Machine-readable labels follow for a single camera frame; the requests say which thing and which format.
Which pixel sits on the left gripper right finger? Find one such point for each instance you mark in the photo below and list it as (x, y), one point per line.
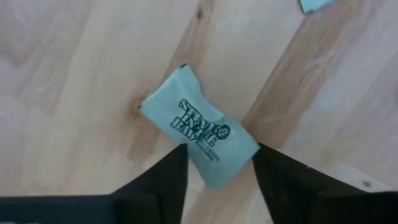
(289, 193)

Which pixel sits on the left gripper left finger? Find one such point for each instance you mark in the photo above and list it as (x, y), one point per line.
(158, 193)

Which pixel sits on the light green stevia packet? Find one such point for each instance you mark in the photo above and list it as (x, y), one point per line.
(186, 124)
(314, 4)

